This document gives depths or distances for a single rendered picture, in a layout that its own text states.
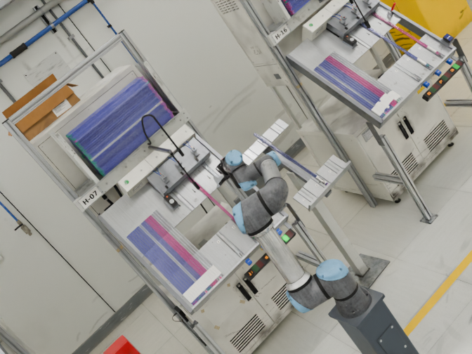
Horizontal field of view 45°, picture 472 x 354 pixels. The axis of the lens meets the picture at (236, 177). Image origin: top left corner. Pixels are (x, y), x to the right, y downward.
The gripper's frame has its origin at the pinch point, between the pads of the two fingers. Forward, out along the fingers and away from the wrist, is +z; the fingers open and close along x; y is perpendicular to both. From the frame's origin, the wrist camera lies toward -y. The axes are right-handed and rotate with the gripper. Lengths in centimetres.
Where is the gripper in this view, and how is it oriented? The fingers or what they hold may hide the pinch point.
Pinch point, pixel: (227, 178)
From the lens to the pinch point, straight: 294.3
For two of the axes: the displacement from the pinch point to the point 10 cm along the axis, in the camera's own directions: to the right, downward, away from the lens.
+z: -1.4, 2.5, 9.6
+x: -7.1, 6.5, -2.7
